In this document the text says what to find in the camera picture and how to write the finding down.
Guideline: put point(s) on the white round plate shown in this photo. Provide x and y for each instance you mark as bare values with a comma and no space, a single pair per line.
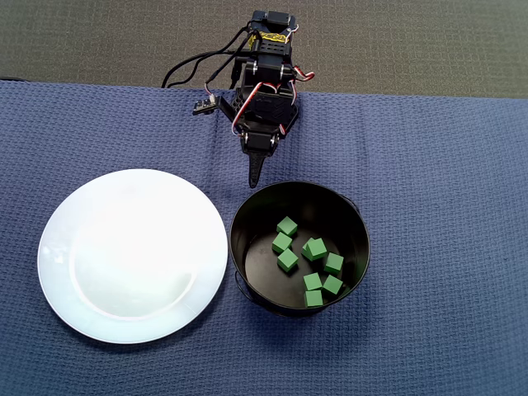
132,255

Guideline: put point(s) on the blue woven tablecloth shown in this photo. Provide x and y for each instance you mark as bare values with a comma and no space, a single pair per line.
412,206

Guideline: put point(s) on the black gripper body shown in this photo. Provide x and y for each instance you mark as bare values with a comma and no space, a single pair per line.
260,143

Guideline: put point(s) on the black metal bucket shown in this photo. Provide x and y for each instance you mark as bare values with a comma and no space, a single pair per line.
350,222

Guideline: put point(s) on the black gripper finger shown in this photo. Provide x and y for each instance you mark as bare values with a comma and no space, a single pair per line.
255,169

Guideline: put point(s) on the small camera circuit board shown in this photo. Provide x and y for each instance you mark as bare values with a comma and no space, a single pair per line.
204,106

